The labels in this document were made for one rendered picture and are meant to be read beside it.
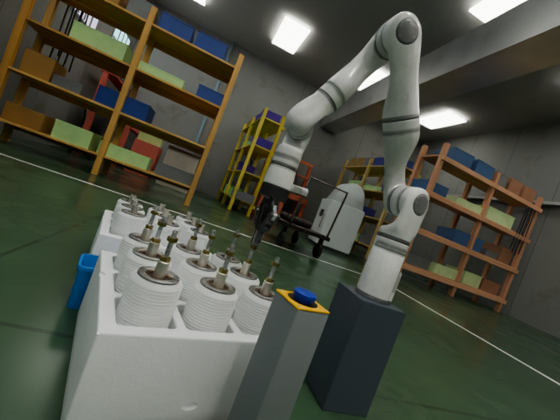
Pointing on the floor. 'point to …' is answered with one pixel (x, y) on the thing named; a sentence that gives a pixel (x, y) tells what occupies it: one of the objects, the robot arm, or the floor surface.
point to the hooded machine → (347, 219)
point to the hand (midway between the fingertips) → (257, 237)
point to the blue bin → (86, 266)
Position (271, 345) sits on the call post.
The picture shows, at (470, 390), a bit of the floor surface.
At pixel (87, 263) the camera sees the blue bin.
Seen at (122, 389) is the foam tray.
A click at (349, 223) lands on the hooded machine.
